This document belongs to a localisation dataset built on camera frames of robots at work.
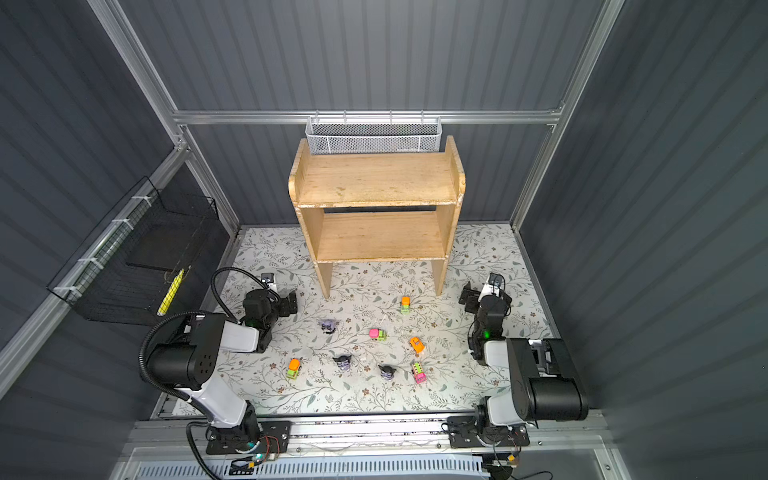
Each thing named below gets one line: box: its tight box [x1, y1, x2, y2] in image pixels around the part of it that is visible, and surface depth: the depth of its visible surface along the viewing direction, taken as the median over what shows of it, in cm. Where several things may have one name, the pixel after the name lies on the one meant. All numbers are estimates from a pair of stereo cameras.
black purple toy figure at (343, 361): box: [332, 355, 352, 370], surface depth 83 cm
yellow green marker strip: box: [157, 268, 185, 316], surface depth 69 cm
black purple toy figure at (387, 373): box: [378, 364, 397, 382], surface depth 82 cm
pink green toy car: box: [368, 328, 387, 341], surface depth 91 cm
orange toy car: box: [409, 336, 425, 354], surface depth 89 cm
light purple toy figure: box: [317, 318, 340, 334], surface depth 91 cm
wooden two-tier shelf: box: [288, 136, 467, 299], surface depth 79 cm
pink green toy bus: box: [412, 362, 427, 385], surface depth 83 cm
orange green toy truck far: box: [401, 295, 411, 315], surface depth 98 cm
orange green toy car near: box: [286, 358, 301, 380], surface depth 84 cm
